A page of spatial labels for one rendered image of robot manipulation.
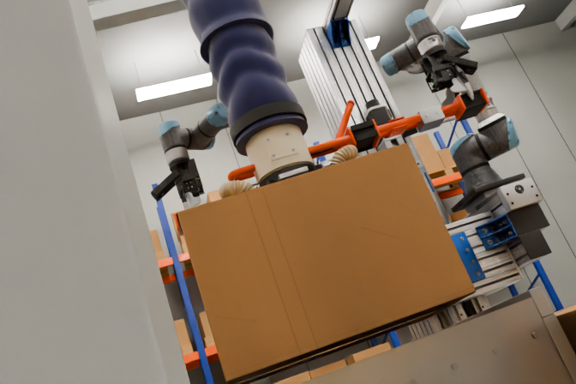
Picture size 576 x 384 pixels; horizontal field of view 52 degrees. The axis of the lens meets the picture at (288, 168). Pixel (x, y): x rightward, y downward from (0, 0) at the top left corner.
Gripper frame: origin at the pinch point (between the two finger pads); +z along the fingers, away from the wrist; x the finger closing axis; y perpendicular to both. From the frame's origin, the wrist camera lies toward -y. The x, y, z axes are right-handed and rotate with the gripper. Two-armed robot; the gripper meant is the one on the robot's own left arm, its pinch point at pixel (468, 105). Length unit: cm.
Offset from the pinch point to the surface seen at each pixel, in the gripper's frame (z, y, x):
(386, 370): 62, 61, 36
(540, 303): 60, 26, 35
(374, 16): -501, -317, -714
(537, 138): -242, -609, -904
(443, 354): 63, 50, 36
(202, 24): -48, 69, 6
